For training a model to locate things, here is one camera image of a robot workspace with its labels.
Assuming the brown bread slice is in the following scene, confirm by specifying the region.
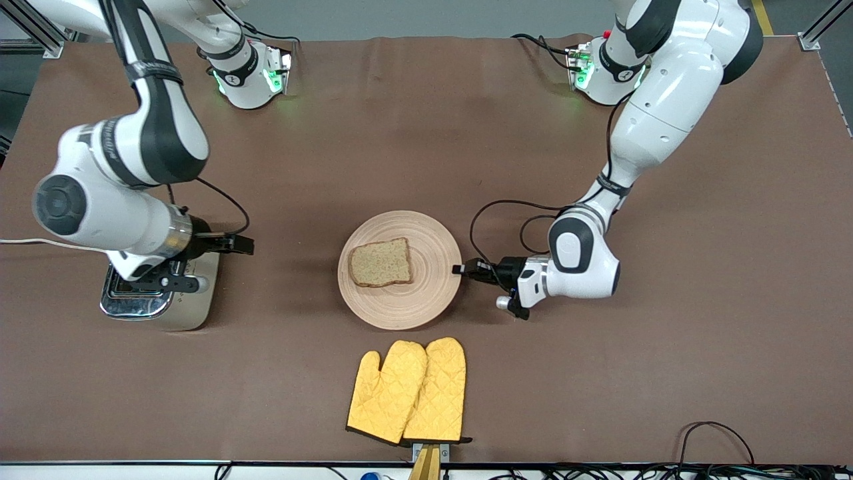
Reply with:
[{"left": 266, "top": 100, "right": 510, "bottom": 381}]
[{"left": 348, "top": 237, "right": 413, "bottom": 289}]

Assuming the white toaster power cable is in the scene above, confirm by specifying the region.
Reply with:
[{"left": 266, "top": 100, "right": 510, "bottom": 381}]
[{"left": 0, "top": 237, "right": 111, "bottom": 254}]

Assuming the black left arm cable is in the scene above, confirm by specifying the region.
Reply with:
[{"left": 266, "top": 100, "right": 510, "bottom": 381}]
[{"left": 470, "top": 93, "right": 634, "bottom": 269}]

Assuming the chrome two-slot toaster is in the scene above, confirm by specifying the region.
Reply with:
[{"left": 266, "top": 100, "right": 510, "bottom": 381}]
[{"left": 100, "top": 250, "right": 221, "bottom": 332}]

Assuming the black base cable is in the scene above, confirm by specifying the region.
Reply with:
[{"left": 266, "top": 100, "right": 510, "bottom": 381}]
[
  {"left": 213, "top": 0, "right": 301, "bottom": 45},
  {"left": 512, "top": 33, "right": 575, "bottom": 71}
]

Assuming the looped black cable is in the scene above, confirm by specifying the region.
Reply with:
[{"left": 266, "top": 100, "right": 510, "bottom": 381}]
[{"left": 678, "top": 421, "right": 756, "bottom": 467}]

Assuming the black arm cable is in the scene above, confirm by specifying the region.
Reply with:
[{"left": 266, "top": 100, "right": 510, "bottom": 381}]
[
  {"left": 163, "top": 177, "right": 251, "bottom": 235},
  {"left": 470, "top": 93, "right": 634, "bottom": 269}
]

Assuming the black left base cable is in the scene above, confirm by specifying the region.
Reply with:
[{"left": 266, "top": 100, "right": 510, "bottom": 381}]
[{"left": 512, "top": 33, "right": 575, "bottom": 71}]

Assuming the yellow quilted oven mitt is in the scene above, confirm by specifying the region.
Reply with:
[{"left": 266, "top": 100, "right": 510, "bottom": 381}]
[
  {"left": 346, "top": 341, "right": 428, "bottom": 446},
  {"left": 402, "top": 337, "right": 472, "bottom": 445}
]

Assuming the black right base cable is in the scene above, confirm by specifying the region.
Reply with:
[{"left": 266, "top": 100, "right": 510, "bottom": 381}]
[{"left": 213, "top": 0, "right": 301, "bottom": 45}]

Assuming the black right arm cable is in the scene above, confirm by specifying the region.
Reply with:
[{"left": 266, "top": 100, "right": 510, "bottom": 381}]
[{"left": 163, "top": 177, "right": 251, "bottom": 235}]

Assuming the brown table cover sheet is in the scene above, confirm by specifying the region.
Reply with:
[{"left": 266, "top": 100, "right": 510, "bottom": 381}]
[{"left": 0, "top": 35, "right": 853, "bottom": 464}]

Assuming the black cable bundle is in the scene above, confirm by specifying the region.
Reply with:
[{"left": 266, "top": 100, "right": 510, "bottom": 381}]
[{"left": 493, "top": 465, "right": 853, "bottom": 480}]

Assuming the round wooden plate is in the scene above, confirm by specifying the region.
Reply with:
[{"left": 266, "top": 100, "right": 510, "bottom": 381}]
[{"left": 337, "top": 211, "right": 462, "bottom": 331}]

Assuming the wooden stick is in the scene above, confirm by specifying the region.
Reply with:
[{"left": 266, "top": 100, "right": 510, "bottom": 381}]
[{"left": 408, "top": 445, "right": 442, "bottom": 480}]

